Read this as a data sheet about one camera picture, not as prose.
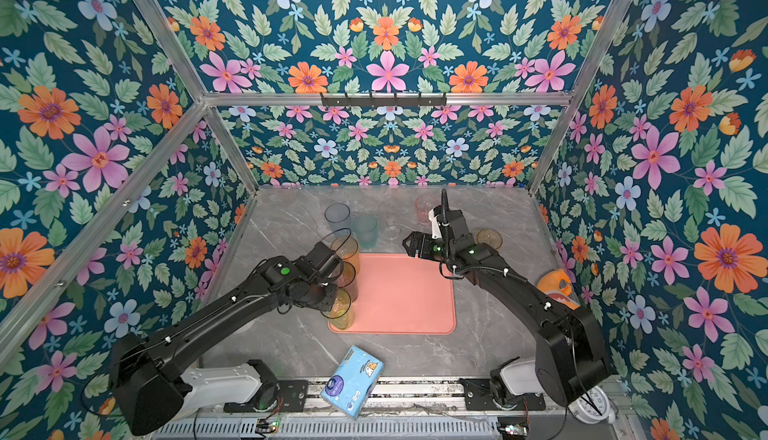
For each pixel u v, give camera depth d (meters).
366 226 0.96
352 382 0.70
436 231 0.74
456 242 0.63
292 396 0.74
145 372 0.39
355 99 0.91
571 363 0.39
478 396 0.73
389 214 1.01
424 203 1.08
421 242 0.73
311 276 0.58
